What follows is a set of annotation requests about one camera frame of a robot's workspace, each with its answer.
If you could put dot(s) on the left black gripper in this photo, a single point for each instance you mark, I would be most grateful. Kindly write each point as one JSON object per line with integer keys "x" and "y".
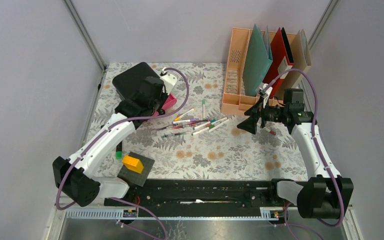
{"x": 165, "y": 96}

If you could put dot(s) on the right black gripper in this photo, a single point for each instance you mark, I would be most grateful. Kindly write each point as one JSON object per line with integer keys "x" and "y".
{"x": 250, "y": 124}

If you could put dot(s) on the red capped white marker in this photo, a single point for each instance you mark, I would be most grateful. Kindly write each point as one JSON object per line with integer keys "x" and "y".
{"x": 270, "y": 131}

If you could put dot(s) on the black pink drawer box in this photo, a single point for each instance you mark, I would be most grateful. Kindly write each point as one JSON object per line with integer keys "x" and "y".
{"x": 127, "y": 83}

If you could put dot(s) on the teal folder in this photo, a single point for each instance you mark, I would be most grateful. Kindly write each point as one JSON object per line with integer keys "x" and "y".
{"x": 257, "y": 62}

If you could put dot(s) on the red folder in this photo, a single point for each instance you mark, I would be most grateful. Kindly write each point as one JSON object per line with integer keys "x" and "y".
{"x": 281, "y": 54}

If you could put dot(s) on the beige folder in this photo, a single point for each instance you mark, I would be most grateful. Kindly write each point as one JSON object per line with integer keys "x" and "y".
{"x": 302, "y": 60}

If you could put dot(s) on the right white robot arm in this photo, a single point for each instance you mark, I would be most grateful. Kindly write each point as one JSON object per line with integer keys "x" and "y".
{"x": 326, "y": 194}

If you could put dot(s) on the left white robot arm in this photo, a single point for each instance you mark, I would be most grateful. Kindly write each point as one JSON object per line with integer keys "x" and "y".
{"x": 74, "y": 176}

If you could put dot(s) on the yellow tipped white marker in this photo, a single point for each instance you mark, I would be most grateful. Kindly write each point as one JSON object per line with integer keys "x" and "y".
{"x": 184, "y": 114}

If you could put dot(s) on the teal capped white marker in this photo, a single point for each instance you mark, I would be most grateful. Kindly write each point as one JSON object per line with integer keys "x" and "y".
{"x": 208, "y": 123}

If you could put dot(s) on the purple capped white marker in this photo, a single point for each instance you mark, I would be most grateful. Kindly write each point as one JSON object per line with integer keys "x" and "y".
{"x": 186, "y": 121}

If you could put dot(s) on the black gel pen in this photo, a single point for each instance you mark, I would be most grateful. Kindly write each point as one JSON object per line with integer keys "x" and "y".
{"x": 176, "y": 134}

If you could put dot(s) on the green capped white marker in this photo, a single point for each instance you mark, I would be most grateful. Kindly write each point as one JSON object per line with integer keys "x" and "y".
{"x": 200, "y": 131}

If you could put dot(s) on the floral table mat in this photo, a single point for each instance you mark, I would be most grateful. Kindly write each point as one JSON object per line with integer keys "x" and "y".
{"x": 228, "y": 153}

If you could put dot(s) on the green highlighter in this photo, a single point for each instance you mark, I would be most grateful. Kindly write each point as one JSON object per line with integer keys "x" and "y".
{"x": 119, "y": 151}

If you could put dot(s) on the yellow toy block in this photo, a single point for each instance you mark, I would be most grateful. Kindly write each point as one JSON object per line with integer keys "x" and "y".
{"x": 133, "y": 164}

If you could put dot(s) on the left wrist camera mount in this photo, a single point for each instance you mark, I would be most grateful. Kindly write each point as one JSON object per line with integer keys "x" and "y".
{"x": 169, "y": 80}

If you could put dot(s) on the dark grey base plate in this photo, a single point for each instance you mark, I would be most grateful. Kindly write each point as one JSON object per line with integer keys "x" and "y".
{"x": 133, "y": 178}

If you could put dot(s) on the black mounting rail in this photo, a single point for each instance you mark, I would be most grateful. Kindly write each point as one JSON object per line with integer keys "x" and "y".
{"x": 198, "y": 198}

